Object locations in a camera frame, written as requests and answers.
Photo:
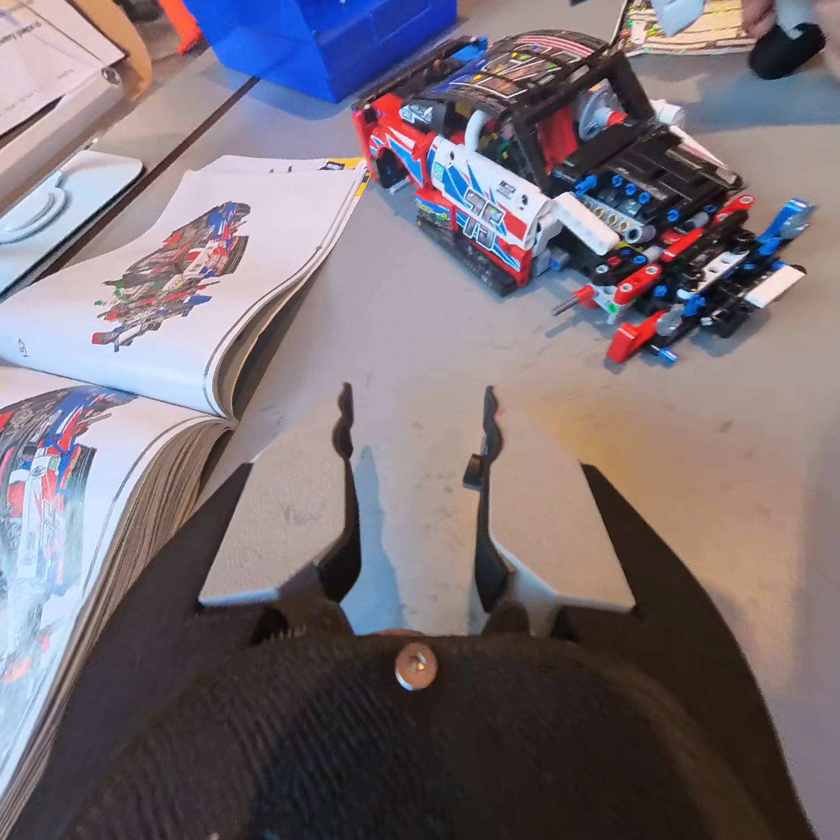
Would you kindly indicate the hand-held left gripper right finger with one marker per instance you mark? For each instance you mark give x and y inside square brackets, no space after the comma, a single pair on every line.
[551,525]

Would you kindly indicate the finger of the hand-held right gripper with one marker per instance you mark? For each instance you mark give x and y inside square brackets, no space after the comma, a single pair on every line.
[676,16]

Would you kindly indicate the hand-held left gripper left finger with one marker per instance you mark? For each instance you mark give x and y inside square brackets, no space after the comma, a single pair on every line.
[289,518]

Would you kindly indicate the holographic sticker sheet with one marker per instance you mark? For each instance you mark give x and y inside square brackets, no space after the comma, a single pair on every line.
[689,40]

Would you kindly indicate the grey desk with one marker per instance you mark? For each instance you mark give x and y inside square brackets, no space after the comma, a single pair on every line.
[623,459]

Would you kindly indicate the person's right hand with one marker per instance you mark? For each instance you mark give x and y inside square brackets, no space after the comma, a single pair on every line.
[760,16]

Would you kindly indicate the toy brick race car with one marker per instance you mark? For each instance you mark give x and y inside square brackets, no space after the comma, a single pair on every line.
[492,210]

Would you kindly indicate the open instruction book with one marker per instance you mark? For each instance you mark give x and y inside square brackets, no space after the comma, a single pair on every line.
[164,275]

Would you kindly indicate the blue plastic bin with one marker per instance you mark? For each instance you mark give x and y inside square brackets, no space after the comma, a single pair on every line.
[315,39]

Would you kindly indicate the white stand base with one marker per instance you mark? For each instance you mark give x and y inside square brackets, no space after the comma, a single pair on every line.
[65,197]

